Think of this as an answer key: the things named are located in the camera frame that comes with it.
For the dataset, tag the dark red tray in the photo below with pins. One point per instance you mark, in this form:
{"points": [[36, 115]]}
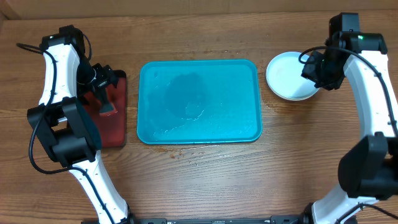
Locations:
{"points": [[111, 125]]}

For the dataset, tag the red green sponge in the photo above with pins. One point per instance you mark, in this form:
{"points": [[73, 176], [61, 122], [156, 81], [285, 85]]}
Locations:
{"points": [[107, 109]]}

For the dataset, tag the light blue plate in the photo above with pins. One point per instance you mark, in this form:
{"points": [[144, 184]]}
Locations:
{"points": [[283, 76]]}

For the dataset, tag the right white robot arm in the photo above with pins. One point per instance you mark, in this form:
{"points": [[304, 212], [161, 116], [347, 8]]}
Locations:
{"points": [[367, 173]]}

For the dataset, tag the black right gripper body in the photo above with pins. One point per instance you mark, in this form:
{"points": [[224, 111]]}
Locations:
{"points": [[321, 73]]}

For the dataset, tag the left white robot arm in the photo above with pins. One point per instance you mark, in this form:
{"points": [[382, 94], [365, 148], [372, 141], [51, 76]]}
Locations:
{"points": [[81, 111]]}

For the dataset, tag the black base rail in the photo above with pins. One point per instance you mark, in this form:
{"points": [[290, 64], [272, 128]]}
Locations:
{"points": [[275, 219]]}

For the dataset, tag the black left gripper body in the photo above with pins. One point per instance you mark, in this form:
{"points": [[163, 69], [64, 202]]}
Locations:
{"points": [[103, 75]]}

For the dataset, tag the teal plastic tray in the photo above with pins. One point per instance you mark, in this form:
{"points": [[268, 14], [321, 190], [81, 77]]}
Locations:
{"points": [[199, 102]]}

